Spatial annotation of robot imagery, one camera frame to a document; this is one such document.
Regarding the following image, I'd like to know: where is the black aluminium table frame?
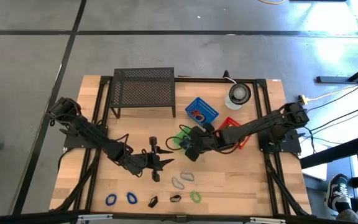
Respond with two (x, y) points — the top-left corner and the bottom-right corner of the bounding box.
(48, 74), (313, 218)

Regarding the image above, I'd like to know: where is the white cylinder bin black rim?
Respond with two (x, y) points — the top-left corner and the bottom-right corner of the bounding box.
(224, 82), (252, 111)

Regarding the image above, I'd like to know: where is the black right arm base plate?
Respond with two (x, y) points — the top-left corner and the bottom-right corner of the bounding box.
(257, 129), (303, 154)

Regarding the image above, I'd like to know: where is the white floor cable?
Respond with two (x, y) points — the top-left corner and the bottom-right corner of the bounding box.
(308, 84), (358, 102)

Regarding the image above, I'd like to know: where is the silver frame bracket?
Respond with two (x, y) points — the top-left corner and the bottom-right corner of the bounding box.
(249, 217), (287, 224)
(76, 213), (114, 222)

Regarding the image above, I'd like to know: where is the red plastic basket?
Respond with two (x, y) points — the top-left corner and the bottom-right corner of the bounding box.
(217, 116), (250, 150)

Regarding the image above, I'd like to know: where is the black mesh metal shelf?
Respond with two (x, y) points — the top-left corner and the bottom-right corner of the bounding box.
(109, 67), (177, 119)

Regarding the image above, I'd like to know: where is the person's shoe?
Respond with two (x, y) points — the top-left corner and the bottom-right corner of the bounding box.
(324, 173), (353, 212)

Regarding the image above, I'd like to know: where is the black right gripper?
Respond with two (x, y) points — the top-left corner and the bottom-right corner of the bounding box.
(180, 123), (222, 162)

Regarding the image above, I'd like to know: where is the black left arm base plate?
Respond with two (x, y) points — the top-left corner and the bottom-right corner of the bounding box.
(63, 124), (109, 150)

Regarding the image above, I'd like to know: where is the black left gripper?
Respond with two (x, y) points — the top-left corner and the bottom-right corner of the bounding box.
(127, 136), (176, 183)

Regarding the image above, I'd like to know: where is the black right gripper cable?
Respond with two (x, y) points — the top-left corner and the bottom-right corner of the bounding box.
(165, 124), (194, 151)

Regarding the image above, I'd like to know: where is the blue plastic basket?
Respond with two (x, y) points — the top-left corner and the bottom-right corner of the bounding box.
(184, 96), (220, 129)

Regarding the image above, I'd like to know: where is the person's leg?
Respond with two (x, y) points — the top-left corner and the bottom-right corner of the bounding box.
(334, 208), (358, 224)

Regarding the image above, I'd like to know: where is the green plastic basket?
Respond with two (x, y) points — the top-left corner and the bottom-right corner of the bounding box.
(172, 126), (195, 155)

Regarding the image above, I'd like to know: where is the green coil keychain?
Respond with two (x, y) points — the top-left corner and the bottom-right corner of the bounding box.
(190, 190), (202, 204)

